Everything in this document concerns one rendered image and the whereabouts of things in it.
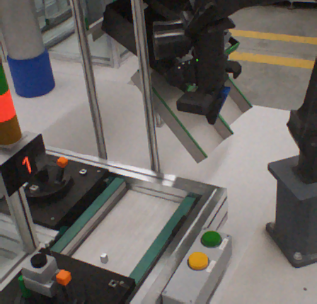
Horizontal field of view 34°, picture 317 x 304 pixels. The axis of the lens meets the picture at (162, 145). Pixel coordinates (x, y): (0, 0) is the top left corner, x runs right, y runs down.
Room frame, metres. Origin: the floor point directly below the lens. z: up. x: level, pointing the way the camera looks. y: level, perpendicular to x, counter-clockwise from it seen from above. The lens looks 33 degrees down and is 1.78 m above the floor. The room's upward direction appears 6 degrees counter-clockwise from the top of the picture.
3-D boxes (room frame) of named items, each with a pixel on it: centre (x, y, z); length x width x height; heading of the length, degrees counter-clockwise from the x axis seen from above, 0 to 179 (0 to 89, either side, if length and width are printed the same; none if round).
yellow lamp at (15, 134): (0.86, 0.29, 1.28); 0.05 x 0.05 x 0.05
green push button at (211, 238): (0.84, -0.09, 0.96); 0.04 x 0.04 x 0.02
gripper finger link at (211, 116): (0.89, -0.10, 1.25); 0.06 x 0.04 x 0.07; 59
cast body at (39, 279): (0.71, 0.25, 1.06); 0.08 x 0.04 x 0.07; 59
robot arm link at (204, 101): (0.91, -0.10, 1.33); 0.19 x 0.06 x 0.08; 149
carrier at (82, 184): (1.09, 0.31, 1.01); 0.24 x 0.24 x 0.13; 59
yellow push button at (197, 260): (0.78, -0.05, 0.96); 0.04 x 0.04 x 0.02
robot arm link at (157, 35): (0.90, -0.06, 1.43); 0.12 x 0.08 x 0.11; 93
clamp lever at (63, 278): (0.68, 0.21, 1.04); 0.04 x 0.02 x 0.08; 59
